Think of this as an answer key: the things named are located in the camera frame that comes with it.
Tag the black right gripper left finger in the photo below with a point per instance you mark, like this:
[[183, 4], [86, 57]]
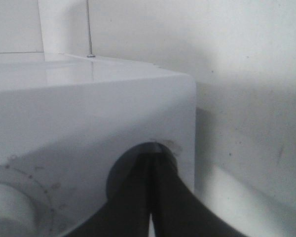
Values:
[[127, 213]]

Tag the white microwave oven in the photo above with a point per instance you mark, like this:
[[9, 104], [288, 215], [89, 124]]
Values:
[[66, 120]]

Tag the lower white microwave knob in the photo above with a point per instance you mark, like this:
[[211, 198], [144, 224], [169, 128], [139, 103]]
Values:
[[25, 208]]

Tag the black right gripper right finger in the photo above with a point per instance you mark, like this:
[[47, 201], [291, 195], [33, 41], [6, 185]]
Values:
[[177, 212]]

